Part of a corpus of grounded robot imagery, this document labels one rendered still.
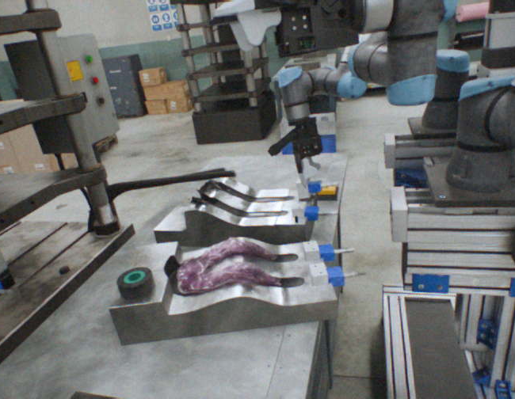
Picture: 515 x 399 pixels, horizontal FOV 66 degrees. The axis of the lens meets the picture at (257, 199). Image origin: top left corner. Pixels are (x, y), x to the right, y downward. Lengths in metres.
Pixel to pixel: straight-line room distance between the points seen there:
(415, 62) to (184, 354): 0.72
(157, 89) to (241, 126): 3.11
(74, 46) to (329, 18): 1.22
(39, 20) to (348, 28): 1.00
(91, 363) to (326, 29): 0.82
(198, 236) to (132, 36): 7.38
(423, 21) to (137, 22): 7.88
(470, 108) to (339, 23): 0.41
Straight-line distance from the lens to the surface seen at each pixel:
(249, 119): 5.18
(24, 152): 5.04
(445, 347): 1.78
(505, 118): 0.89
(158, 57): 8.32
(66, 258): 1.51
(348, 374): 1.92
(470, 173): 0.99
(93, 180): 1.48
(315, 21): 0.61
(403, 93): 0.70
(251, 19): 0.59
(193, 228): 1.27
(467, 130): 0.97
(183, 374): 0.90
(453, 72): 1.43
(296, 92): 1.22
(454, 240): 1.04
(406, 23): 0.68
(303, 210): 1.18
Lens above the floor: 1.44
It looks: 24 degrees down
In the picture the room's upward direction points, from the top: 8 degrees counter-clockwise
